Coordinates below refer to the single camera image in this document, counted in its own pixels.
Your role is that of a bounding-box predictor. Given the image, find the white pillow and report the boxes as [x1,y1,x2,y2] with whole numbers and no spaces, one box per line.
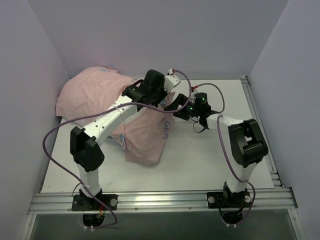
[159,98,167,109]

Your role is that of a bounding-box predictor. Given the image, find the pink blue pillowcase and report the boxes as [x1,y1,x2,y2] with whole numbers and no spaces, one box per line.
[55,66,174,166]

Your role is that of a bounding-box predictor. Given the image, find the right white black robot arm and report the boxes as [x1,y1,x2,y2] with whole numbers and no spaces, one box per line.
[164,92,269,207]

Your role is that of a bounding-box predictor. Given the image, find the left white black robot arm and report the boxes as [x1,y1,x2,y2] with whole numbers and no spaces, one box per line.
[70,69,181,210]

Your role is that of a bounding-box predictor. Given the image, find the short black cable loop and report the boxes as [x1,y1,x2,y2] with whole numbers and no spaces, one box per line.
[192,118,210,134]

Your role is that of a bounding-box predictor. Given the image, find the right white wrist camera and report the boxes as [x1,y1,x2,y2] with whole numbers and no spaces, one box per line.
[191,85,199,92]

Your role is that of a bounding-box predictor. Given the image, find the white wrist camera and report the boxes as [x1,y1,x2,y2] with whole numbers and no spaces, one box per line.
[163,68,181,93]
[191,85,199,92]

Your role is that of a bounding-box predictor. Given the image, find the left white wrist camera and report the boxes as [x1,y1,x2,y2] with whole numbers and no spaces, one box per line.
[163,68,181,93]

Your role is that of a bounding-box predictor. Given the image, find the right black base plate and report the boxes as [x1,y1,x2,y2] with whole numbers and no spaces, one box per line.
[206,191,252,209]

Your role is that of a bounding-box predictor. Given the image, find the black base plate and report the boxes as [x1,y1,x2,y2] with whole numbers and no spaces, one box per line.
[206,191,252,209]
[71,192,118,212]

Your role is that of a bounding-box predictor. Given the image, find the aluminium right side rail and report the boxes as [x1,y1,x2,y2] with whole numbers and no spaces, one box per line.
[240,76,285,189]

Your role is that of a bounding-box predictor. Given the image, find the aluminium rail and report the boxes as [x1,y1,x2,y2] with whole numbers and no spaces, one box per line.
[21,188,304,240]
[240,76,285,189]

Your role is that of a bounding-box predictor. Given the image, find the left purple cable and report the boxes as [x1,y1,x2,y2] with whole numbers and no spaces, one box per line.
[42,68,193,228]

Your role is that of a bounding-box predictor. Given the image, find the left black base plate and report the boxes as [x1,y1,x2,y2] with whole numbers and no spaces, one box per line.
[71,192,118,212]

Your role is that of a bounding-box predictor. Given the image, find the aluminium front rail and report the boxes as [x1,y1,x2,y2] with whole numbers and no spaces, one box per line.
[21,188,304,240]

